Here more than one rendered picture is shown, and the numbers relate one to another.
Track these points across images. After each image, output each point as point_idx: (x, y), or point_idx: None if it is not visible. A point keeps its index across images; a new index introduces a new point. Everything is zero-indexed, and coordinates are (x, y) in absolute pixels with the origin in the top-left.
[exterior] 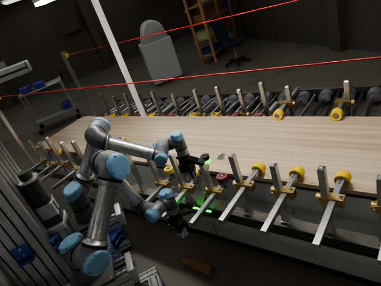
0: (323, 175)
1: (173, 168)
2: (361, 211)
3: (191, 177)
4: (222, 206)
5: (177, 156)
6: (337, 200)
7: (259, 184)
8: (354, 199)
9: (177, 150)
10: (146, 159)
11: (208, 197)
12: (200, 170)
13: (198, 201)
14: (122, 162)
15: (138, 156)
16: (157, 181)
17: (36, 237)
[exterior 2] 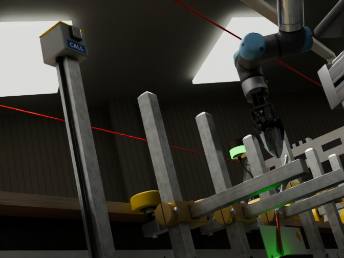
0: (340, 161)
1: (216, 147)
2: None
3: (282, 137)
4: (300, 244)
5: (255, 90)
6: None
7: (262, 252)
8: (326, 252)
9: (262, 73)
10: (153, 114)
11: (298, 201)
12: (258, 154)
13: (269, 244)
14: None
15: (302, 2)
16: (176, 195)
17: None
